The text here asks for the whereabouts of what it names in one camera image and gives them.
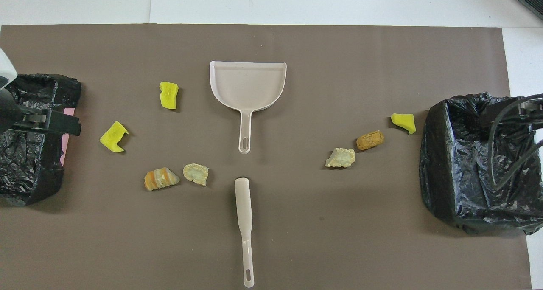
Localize brown bread roll toy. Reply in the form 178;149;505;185
356;130;385;151

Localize beige hand brush black bristles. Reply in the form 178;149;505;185
235;177;255;288

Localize yellow sponge piece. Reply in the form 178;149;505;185
100;121;129;153
160;82;179;110

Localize right black bagged bin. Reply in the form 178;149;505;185
0;73;82;206

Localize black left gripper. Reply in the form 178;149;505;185
0;88;82;137

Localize pink bin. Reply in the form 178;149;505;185
59;107;76;165

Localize yellow sponge wedge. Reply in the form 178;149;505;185
391;113;417;135

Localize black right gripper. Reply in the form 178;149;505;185
515;99;543;129

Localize pale yellow chunk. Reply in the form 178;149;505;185
325;148;355;168

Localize black plastic trash bag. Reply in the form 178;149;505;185
419;92;543;235

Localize pale dumpling toy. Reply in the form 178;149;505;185
183;163;210;187

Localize brown paper table mat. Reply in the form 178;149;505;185
0;24;533;290

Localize beige plastic dustpan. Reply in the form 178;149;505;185
209;61;287;154

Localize orange striped croissant toy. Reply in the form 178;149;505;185
144;167;180;191

